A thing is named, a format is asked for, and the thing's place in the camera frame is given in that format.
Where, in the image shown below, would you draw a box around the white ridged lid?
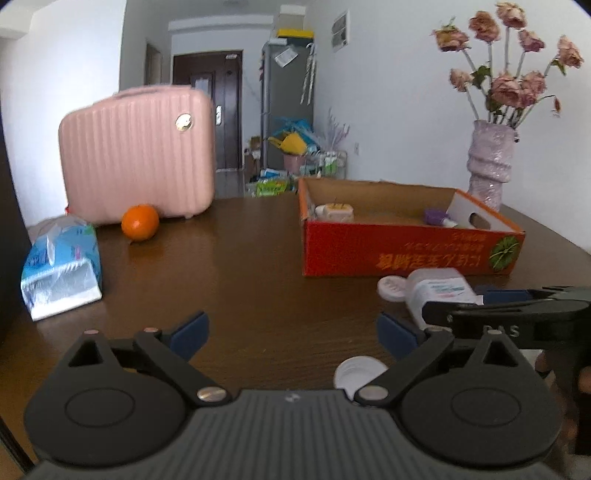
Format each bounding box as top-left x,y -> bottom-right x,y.
332,356 -> 388,401

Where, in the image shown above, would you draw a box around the black paper bag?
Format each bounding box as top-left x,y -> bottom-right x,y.
0,130 -> 31,341

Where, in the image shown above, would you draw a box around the orange tangerine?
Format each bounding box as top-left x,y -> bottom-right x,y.
121,204 -> 159,242

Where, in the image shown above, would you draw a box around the white pill bottle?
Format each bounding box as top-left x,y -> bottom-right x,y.
405,268 -> 483,330

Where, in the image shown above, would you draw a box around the grey refrigerator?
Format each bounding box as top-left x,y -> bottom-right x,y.
260,40 -> 314,170

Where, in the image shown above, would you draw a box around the blue tissue pack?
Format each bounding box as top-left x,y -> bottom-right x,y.
20,215 -> 102,321

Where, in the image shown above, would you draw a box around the yellow labelled small box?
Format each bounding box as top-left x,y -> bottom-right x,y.
315,203 -> 355,223

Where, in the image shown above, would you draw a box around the pink hard-shell suitcase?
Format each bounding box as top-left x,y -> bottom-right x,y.
58,85 -> 215,225

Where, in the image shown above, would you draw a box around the wire storage cart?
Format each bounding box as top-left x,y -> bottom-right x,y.
300,151 -> 348,180

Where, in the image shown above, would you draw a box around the dried pink flowers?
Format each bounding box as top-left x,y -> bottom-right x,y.
432,1 -> 585,130

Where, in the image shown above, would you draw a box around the yellow blue bags pile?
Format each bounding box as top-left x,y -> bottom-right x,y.
266,117 -> 321,156

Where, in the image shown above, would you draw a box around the purple ridged lid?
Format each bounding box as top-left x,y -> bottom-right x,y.
424,209 -> 448,226

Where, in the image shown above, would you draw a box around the dark brown entrance door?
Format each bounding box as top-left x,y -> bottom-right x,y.
172,50 -> 242,171

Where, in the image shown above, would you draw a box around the yellow box on fridge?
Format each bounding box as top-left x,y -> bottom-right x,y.
276,28 -> 315,39

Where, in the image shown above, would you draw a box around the red cardboard box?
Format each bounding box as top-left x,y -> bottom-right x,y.
297,177 -> 525,277

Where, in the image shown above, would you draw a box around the white ridged cap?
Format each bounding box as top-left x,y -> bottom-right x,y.
377,275 -> 407,303

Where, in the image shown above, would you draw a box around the pink textured vase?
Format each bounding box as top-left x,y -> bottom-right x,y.
467,120 -> 518,211

